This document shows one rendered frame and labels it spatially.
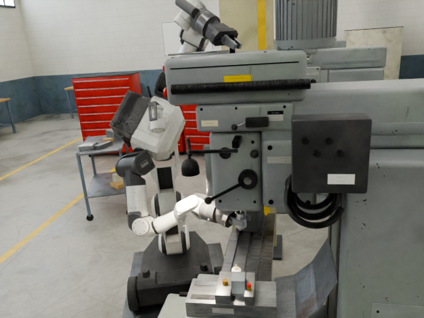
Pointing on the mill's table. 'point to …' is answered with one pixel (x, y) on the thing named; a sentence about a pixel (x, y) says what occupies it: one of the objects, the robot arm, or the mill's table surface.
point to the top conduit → (241, 86)
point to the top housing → (236, 75)
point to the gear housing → (272, 108)
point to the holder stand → (254, 220)
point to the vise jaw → (224, 293)
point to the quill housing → (227, 165)
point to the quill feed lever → (244, 180)
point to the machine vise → (258, 306)
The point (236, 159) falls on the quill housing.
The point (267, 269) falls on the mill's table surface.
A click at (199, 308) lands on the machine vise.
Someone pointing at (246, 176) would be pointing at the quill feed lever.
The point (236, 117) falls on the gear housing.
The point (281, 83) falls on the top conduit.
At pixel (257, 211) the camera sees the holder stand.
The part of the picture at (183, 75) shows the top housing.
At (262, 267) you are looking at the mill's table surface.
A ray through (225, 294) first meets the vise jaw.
